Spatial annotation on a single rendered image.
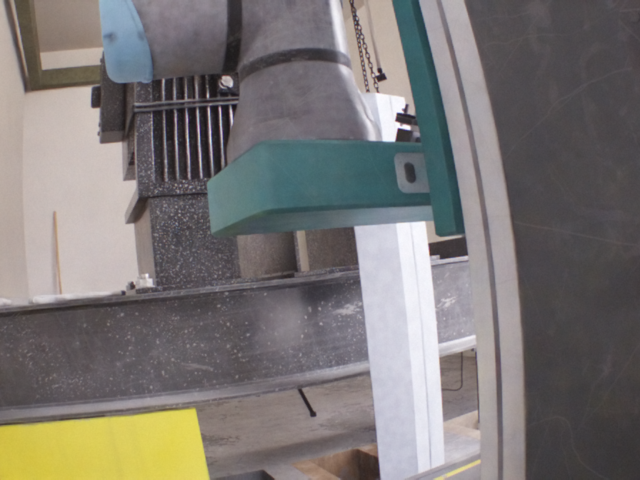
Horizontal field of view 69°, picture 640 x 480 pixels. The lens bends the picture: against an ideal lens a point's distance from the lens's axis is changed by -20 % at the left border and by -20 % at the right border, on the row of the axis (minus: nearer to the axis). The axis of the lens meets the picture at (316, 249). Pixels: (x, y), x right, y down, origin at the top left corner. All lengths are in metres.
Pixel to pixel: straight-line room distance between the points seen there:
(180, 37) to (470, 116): 0.27
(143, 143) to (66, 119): 3.54
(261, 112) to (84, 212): 4.12
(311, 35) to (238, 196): 0.17
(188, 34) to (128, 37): 0.06
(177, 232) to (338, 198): 0.82
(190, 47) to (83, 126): 4.24
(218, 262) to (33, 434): 0.60
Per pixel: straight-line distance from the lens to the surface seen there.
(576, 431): 0.29
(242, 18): 0.54
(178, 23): 0.53
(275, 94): 0.51
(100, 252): 4.54
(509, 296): 0.45
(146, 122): 1.28
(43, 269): 4.55
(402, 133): 1.11
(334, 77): 0.52
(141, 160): 1.26
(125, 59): 0.54
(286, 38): 0.53
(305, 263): 4.66
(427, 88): 0.52
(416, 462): 1.34
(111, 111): 1.60
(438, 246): 2.16
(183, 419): 1.20
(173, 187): 1.25
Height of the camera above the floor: 0.65
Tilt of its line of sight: 3 degrees up
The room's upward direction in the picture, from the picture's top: 7 degrees counter-clockwise
